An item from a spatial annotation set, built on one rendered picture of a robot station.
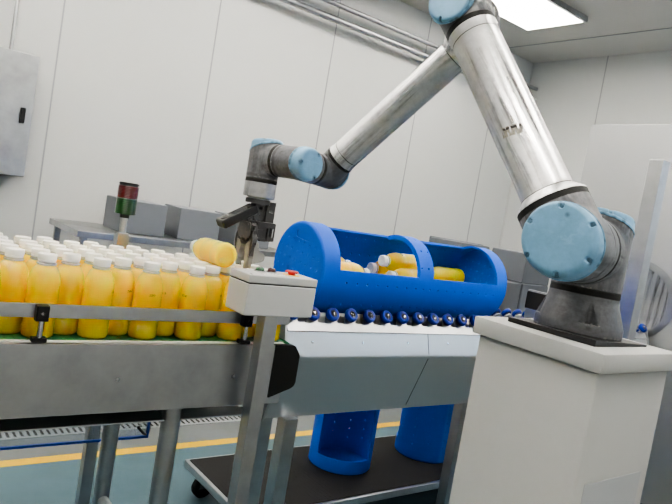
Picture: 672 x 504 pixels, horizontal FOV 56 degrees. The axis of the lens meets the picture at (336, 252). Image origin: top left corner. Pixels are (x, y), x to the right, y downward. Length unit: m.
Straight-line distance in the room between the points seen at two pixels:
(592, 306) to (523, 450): 0.34
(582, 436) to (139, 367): 0.98
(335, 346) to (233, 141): 3.71
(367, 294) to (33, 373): 1.00
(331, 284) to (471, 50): 0.81
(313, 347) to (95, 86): 3.53
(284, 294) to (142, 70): 3.81
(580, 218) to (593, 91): 6.40
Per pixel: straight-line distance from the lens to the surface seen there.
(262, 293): 1.54
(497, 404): 1.48
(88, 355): 1.54
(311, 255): 1.93
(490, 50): 1.47
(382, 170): 6.46
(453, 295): 2.28
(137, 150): 5.17
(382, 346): 2.11
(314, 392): 2.03
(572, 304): 1.45
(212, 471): 2.78
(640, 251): 2.84
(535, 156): 1.36
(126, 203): 2.08
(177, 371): 1.62
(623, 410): 1.47
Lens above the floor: 1.28
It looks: 4 degrees down
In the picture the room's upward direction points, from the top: 10 degrees clockwise
